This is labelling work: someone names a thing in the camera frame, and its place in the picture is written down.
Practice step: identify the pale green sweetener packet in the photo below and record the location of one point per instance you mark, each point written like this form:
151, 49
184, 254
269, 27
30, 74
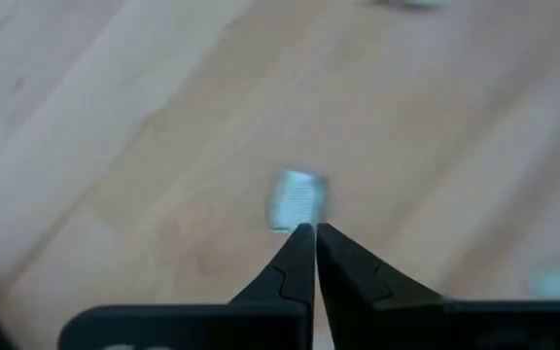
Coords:
559, 282

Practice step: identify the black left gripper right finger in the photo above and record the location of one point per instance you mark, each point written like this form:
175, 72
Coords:
387, 321

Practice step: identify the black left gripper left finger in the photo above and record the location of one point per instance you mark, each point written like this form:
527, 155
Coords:
280, 316

